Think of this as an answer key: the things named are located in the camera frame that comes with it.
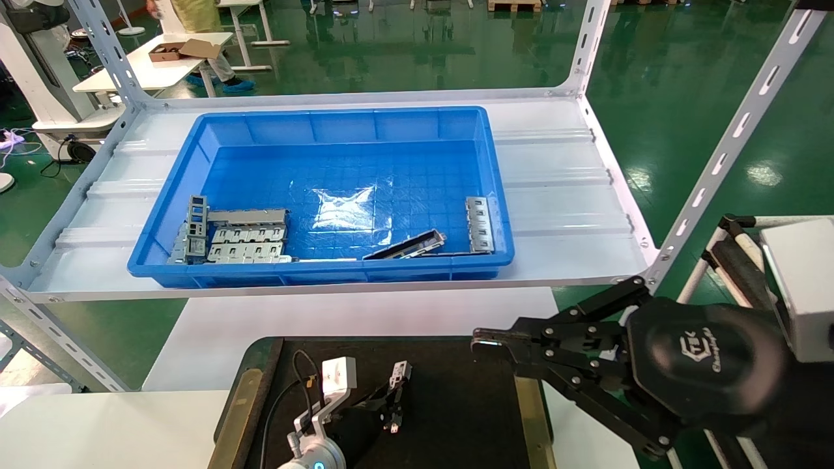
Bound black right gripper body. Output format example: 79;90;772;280
625;296;792;429

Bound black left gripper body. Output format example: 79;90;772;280
334;403;386;469

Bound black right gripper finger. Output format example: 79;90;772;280
515;355;685;460
472;276;652;362

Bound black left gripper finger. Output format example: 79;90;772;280
388;384;410;434
371;383;399;412

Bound black container tray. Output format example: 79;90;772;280
207;335;554;469

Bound silver clip-edged metal part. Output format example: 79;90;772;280
465;197;496;255

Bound dark hollow metal part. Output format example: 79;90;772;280
363;229;448;261

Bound silver slotted metal part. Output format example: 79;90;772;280
207;242;294;264
211;226;288;246

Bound silver tilted metal part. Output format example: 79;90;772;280
168;221;190;265

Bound white metal shelf rack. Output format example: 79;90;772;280
0;0;834;395

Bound clear plastic film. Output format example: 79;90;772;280
311;186;392;233

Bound blue plastic bin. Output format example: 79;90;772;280
127;106;515;289

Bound white narrow table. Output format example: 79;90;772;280
218;0;291;72

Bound black caster wheel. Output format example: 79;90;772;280
65;139;96;165

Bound open cardboard box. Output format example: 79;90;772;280
149;39;223;63

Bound person in yellow clothes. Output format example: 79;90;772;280
147;0;257;94

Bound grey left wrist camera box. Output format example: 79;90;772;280
321;357;358;397

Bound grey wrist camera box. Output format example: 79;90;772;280
321;357;358;397
761;218;834;363

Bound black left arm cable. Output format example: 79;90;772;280
259;350;324;469

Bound white black trolley frame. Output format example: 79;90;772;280
678;214;834;313

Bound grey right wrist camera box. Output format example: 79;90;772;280
761;218;834;363

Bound purple white floor cables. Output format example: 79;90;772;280
0;127;41;157

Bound white machine pedestal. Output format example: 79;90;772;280
0;0;126;141

